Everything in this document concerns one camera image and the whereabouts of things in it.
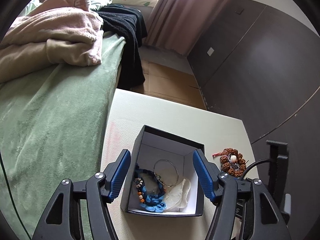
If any brown rudraksha bead bracelet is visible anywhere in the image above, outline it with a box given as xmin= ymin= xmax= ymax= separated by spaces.
xmin=213 ymin=147 xmax=250 ymax=177

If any black jewelry box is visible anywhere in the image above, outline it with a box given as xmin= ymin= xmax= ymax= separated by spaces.
xmin=120 ymin=125 xmax=204 ymax=217

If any silver bangle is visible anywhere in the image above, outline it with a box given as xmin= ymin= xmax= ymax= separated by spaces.
xmin=153 ymin=159 xmax=179 ymax=187

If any green bed sheet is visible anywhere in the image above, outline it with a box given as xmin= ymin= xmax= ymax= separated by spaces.
xmin=1 ymin=32 xmax=125 ymax=239

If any flattened cardboard on floor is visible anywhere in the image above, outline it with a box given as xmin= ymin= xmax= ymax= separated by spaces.
xmin=131 ymin=60 xmax=206 ymax=110

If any pink curtain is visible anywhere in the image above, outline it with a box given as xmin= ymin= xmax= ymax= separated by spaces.
xmin=145 ymin=0 xmax=226 ymax=56

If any pink beige blanket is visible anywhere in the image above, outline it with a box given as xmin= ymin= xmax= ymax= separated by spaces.
xmin=1 ymin=0 xmax=103 ymax=82

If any black knitted cloth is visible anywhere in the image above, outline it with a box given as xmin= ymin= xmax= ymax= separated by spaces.
xmin=97 ymin=4 xmax=148 ymax=90

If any black cable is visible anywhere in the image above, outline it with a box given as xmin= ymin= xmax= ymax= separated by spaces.
xmin=241 ymin=158 xmax=272 ymax=179

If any blue braided bracelet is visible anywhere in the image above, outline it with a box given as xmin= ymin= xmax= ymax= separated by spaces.
xmin=133 ymin=164 xmax=168 ymax=214

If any white wall socket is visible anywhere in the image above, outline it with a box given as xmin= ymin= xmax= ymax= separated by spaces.
xmin=207 ymin=47 xmax=214 ymax=56

